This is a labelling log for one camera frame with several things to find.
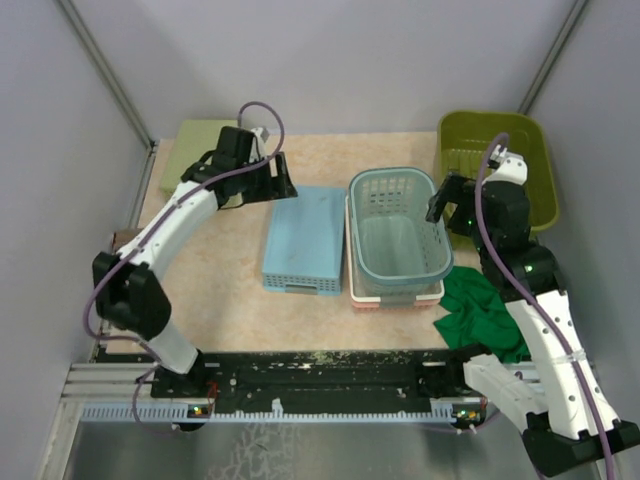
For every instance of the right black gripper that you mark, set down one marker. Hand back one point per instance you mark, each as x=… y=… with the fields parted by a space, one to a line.
x=455 y=189

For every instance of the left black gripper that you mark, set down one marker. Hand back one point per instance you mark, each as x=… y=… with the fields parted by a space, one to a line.
x=276 y=187

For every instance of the light blue plastic bin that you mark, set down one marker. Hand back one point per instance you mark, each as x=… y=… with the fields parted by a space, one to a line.
x=305 y=243

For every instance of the teal perforated basket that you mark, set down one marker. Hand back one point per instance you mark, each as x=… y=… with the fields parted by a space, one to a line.
x=395 y=247

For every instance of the light green plastic bin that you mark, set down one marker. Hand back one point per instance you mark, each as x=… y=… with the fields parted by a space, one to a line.
x=194 y=138

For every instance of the white perforated bin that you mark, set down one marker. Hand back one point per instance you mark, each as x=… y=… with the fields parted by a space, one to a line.
x=356 y=287

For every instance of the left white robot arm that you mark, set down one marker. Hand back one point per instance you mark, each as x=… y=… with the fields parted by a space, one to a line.
x=127 y=284

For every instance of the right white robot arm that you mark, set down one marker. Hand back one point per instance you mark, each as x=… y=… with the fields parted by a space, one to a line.
x=570 y=423

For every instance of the olive green dish basket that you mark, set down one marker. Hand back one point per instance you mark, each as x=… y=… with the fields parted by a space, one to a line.
x=463 y=137

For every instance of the green cloth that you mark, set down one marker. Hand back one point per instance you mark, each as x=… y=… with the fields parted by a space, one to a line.
x=477 y=315

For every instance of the pink plastic bin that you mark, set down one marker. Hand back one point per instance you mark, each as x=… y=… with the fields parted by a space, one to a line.
x=376 y=304

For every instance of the brown paper bag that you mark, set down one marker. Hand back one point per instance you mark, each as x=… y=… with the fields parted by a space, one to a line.
x=122 y=237

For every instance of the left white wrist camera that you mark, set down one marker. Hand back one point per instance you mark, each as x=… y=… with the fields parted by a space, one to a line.
x=258 y=145

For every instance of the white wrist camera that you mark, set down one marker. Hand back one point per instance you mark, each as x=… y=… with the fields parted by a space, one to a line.
x=507 y=166
x=258 y=145

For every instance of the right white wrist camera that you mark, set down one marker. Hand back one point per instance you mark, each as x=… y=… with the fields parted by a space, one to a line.
x=507 y=166

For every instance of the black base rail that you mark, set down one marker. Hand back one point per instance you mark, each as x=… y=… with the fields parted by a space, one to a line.
x=323 y=382

